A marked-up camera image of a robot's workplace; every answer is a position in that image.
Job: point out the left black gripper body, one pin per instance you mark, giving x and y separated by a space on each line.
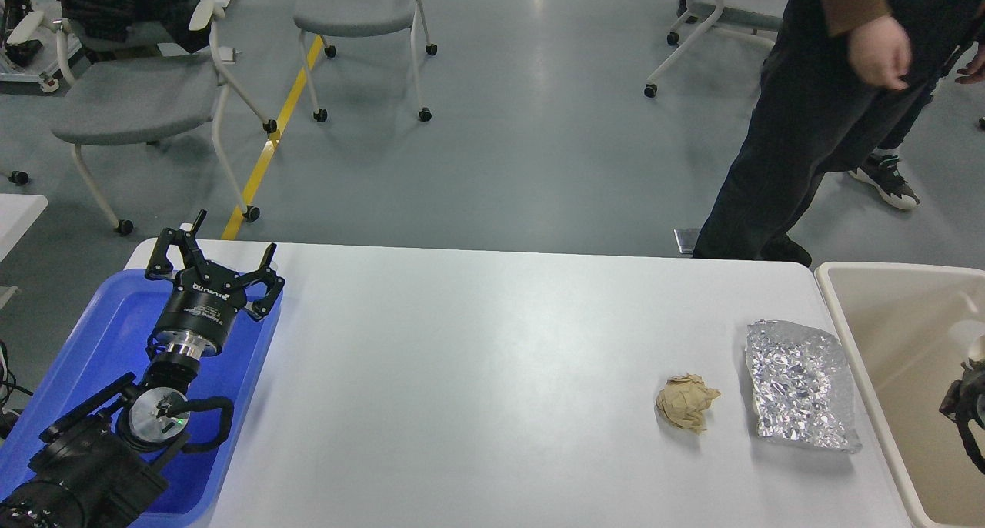
200 311

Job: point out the white paper cup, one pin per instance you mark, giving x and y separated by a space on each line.
976 350

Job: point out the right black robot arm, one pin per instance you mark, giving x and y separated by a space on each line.
963 404

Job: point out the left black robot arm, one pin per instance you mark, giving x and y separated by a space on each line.
136 422

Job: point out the person's hand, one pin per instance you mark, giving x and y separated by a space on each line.
879 51

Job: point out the blue plastic tray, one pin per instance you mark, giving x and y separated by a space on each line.
109 341

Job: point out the white side table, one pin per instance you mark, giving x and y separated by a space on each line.
18 213

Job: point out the grey chair with jacket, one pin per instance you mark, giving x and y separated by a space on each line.
135 100

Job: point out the equipment cart top left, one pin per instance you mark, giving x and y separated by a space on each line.
37 46

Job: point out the black jacket on chair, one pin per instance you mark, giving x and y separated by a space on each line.
112 20

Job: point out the grey chair centre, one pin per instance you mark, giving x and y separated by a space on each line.
354 19

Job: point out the crumpled brown paper ball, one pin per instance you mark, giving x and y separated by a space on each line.
683 401

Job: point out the grey chair right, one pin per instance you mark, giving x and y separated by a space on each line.
753 20

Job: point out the crumpled silver foil bag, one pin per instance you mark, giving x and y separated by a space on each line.
802 387

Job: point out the person in black trousers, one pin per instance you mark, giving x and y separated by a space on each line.
815 116

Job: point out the black green sneaker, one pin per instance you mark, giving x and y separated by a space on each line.
881 172

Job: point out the beige plastic bin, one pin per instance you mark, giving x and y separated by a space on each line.
905 329

